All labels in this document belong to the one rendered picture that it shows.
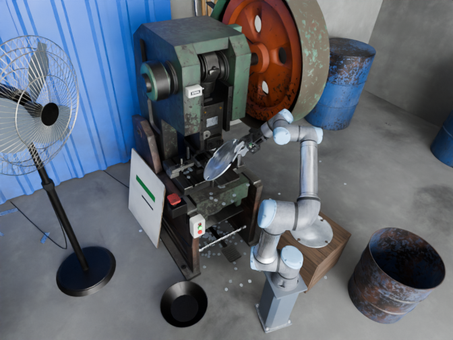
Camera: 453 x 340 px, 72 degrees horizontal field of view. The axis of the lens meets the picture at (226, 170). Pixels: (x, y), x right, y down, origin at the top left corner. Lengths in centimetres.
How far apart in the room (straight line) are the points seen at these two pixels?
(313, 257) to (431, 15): 332
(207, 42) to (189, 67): 16
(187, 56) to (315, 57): 59
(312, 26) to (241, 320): 172
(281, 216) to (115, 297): 141
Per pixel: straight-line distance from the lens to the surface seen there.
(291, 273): 168
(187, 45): 152
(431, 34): 458
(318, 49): 161
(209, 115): 172
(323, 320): 230
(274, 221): 126
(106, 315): 228
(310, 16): 162
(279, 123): 146
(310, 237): 217
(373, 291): 219
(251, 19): 192
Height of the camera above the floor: 200
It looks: 41 degrees down
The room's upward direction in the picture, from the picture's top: 4 degrees clockwise
